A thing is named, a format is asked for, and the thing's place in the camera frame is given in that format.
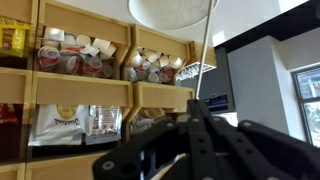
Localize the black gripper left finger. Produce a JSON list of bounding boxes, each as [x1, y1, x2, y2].
[[92, 99, 214, 180]]

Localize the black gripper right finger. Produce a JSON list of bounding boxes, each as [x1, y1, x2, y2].
[[199, 99, 320, 180]]

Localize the thin wooden stick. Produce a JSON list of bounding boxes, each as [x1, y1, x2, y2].
[[194, 0, 217, 100]]

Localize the patterned paper cup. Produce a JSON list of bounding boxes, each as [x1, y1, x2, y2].
[[128, 0, 220, 32]]

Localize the brown paper packets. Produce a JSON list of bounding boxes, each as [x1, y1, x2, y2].
[[128, 106, 188, 136]]

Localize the wooden condiment organizer shelf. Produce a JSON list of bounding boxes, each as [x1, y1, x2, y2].
[[0, 0, 218, 180]]

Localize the white snack bags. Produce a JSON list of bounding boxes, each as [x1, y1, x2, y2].
[[28, 104, 124, 147]]

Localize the white creamer cups pile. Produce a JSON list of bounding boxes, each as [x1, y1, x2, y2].
[[123, 46, 185, 84]]

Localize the white sugar sticks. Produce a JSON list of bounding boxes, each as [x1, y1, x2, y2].
[[175, 63, 216, 82]]

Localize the small wooden box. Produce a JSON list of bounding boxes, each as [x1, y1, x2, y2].
[[174, 40, 218, 82]]

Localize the red brown packets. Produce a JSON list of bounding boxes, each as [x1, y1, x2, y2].
[[0, 103, 20, 127]]

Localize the yellow white packets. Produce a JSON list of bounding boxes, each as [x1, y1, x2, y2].
[[0, 16, 32, 59]]

